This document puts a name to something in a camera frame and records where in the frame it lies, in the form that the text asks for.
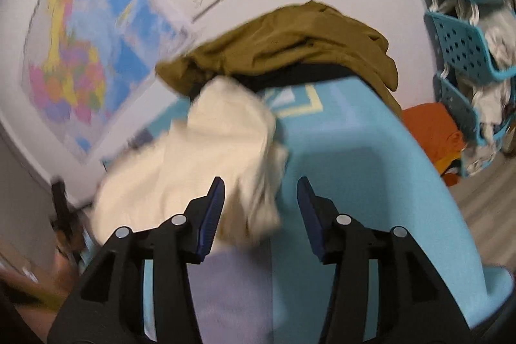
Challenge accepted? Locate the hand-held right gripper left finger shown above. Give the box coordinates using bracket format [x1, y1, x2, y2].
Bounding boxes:
[47, 177, 225, 344]

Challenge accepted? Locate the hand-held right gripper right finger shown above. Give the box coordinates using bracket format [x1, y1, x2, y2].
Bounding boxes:
[297, 177, 470, 344]

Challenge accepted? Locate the cream jacket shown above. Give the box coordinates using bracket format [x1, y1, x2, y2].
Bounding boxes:
[91, 77, 289, 248]

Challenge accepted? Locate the light blue bed sheet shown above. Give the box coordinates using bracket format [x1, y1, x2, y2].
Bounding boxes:
[78, 80, 514, 344]

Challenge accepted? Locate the lavender garment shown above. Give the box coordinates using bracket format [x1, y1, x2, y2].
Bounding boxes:
[189, 245, 285, 344]

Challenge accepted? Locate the black cloth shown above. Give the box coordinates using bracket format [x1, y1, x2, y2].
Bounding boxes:
[232, 64, 359, 93]

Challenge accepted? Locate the orange cloth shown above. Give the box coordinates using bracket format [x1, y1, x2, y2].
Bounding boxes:
[402, 103, 466, 187]

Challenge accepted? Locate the olive-brown garment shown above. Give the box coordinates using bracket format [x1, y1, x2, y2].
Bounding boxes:
[155, 0, 404, 119]

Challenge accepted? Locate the teal perforated basket rack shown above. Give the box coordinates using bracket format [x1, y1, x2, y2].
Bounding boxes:
[397, 0, 516, 177]

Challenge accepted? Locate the white cloth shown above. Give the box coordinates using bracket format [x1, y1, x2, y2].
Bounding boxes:
[429, 0, 516, 143]

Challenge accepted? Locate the colourful wall map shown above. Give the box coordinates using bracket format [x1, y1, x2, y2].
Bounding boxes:
[21, 0, 198, 164]

